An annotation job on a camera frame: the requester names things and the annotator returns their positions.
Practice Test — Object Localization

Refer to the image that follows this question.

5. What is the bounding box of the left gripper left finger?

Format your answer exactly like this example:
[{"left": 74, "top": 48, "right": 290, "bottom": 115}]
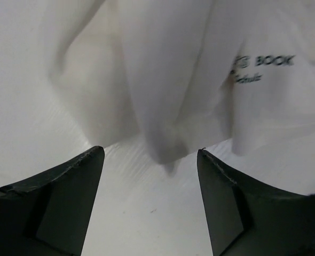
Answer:
[{"left": 0, "top": 146, "right": 105, "bottom": 255}]

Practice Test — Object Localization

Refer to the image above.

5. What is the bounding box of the white and green t-shirt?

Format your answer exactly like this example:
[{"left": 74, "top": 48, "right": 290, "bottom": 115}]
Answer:
[{"left": 42, "top": 1, "right": 315, "bottom": 170}]

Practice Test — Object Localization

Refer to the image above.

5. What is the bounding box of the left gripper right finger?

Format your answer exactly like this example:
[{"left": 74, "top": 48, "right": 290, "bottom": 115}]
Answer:
[{"left": 197, "top": 149, "right": 315, "bottom": 255}]

